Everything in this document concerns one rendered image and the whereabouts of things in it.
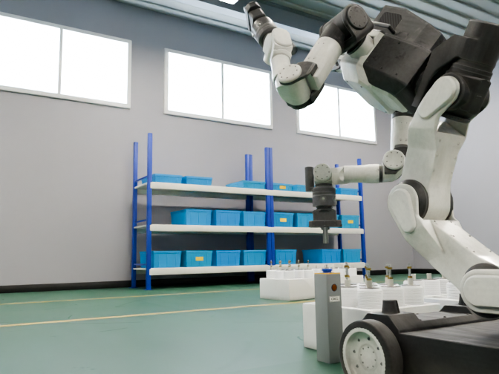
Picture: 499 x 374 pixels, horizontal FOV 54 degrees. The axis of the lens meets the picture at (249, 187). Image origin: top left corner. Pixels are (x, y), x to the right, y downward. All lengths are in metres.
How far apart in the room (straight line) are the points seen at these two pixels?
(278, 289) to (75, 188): 3.35
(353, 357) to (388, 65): 0.90
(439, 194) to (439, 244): 0.16
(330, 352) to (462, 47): 1.08
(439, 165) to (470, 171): 7.78
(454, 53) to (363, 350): 0.88
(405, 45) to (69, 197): 5.50
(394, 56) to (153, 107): 5.81
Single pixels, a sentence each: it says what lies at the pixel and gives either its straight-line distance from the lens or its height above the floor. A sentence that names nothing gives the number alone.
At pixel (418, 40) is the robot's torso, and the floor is 1.04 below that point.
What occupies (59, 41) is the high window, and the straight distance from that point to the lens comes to 7.10.
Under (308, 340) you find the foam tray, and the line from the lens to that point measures 2.12.
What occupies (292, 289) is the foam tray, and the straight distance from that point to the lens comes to 4.25.
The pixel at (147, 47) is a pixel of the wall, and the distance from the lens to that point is 7.51.
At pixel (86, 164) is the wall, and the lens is 6.76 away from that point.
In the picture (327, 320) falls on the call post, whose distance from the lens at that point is 1.82.
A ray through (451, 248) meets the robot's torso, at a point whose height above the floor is 0.39.
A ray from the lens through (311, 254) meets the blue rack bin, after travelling 7.69.
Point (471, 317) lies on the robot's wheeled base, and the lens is 1.68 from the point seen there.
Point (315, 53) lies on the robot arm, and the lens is 1.59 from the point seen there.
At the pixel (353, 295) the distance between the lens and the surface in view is 1.99.
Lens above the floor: 0.38
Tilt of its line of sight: 8 degrees up
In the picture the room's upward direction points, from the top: 1 degrees counter-clockwise
